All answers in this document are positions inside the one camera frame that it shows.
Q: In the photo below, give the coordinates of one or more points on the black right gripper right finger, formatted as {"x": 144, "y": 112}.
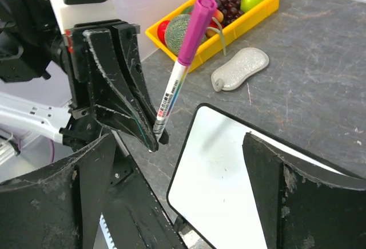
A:
{"x": 302, "y": 205}

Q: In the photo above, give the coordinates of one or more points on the red apple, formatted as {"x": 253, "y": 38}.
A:
{"x": 161, "y": 31}

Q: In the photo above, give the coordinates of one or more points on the white toothed cable duct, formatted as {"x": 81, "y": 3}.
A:
{"x": 106, "y": 233}

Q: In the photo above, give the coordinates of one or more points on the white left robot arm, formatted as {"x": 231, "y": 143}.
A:
{"x": 30, "y": 40}

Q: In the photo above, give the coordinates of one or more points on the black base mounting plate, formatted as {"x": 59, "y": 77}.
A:
{"x": 134, "y": 215}

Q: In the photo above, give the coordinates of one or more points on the small black framed whiteboard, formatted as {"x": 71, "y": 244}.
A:
{"x": 210, "y": 187}

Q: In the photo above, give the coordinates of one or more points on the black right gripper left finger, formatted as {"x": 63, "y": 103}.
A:
{"x": 59, "y": 205}

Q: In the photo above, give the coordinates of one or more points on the purple grape bunch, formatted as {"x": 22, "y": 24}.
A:
{"x": 230, "y": 9}

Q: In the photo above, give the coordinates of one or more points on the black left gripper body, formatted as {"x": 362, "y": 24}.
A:
{"x": 76, "y": 68}

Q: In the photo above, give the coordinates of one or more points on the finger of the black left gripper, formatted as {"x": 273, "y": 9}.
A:
{"x": 134, "y": 112}
{"x": 103, "y": 67}

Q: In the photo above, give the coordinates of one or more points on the green netted melon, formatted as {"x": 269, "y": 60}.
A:
{"x": 175, "y": 32}

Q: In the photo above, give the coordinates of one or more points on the white marker with magenta cap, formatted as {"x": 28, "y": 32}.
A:
{"x": 199, "y": 20}

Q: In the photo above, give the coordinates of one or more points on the grey whiteboard eraser sponge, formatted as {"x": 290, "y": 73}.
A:
{"x": 232, "y": 74}

